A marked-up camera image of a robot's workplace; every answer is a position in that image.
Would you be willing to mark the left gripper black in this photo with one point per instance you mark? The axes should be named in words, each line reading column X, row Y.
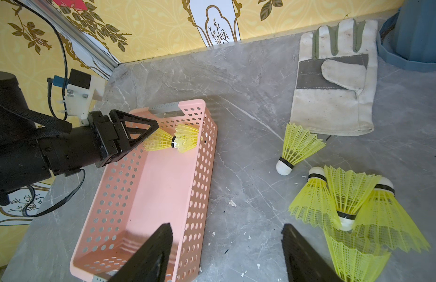
column 115, row 135

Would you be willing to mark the yellow shuttlecock three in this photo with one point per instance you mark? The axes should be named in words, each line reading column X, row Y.
column 299, row 144

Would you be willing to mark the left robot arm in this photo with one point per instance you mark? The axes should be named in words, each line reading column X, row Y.
column 34, row 146

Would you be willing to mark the potted plant blue pot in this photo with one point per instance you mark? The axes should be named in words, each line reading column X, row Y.
column 407, row 40

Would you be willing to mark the white grey work glove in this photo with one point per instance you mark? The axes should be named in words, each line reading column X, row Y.
column 336, row 79

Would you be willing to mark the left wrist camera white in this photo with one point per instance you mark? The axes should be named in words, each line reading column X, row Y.
column 80, row 91

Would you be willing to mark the yellow shuttlecock two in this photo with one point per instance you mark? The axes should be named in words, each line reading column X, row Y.
column 185, row 138

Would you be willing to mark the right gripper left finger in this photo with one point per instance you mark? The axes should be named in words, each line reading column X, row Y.
column 150, row 262

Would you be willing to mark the pink plastic storage basket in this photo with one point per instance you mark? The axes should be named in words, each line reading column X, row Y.
column 147, row 189

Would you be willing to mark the yellow shuttlecock four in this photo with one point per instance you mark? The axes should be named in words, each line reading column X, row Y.
column 314, row 205

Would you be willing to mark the yellow shuttlecock five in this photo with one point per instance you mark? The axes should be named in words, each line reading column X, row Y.
column 349, row 191

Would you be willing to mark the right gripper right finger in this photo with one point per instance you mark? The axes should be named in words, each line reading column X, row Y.
column 303, row 263

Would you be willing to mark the yellow shuttlecock seven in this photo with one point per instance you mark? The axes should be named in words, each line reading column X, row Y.
column 355, row 259

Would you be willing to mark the yellow shuttlecock six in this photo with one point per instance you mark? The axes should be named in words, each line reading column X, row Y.
column 384, row 221

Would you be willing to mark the yellow shuttlecock one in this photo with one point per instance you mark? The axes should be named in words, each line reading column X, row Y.
column 159, row 140

